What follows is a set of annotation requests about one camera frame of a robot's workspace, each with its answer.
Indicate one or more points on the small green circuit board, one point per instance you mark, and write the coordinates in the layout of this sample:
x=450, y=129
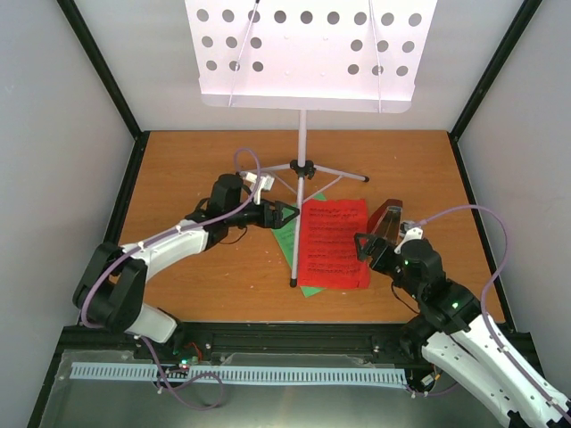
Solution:
x=186, y=362

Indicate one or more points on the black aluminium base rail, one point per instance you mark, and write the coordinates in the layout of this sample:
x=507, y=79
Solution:
x=392, y=344

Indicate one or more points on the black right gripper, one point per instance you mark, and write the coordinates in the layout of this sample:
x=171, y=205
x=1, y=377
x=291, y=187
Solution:
x=374, y=242

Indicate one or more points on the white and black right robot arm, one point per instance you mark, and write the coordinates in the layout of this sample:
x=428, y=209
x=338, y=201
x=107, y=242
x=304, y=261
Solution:
x=452, y=332

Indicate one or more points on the red sheet music page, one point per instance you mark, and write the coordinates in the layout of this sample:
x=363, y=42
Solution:
x=328, y=256

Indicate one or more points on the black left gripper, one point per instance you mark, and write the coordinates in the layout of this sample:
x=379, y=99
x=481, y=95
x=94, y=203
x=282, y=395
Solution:
x=277, y=223

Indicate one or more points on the brown wooden metronome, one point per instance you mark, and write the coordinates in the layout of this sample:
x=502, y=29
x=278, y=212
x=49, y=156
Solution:
x=379, y=211

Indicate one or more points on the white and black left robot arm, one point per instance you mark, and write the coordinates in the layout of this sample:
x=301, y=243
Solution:
x=111, y=291

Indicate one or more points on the green sheet music page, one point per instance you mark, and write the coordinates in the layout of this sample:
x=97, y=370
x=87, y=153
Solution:
x=285, y=240

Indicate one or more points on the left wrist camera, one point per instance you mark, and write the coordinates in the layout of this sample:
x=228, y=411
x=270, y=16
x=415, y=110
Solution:
x=260, y=183

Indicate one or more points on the white tripod music stand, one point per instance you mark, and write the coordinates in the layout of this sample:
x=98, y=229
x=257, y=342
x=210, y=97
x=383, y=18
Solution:
x=352, y=56

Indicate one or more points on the clear plastic metronome cover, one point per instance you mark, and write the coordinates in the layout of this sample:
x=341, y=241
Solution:
x=388, y=225

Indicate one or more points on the light blue slotted cable duct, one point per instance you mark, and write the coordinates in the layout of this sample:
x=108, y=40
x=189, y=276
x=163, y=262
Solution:
x=243, y=375

